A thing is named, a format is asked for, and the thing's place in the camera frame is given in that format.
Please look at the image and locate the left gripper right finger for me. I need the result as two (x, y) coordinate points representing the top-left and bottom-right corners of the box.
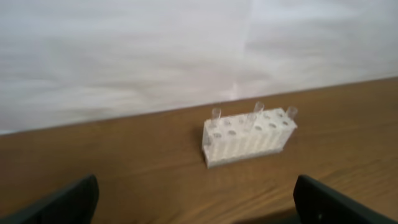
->
(292, 174), (398, 224)

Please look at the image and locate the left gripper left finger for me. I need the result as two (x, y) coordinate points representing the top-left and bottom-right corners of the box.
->
(0, 174), (100, 224)

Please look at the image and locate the clear test tube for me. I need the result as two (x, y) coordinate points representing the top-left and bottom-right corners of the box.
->
(211, 107), (222, 126)
(252, 101), (266, 116)
(285, 106), (299, 122)
(245, 112), (257, 133)

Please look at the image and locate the white test tube rack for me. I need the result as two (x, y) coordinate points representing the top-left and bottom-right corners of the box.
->
(201, 107), (299, 170)

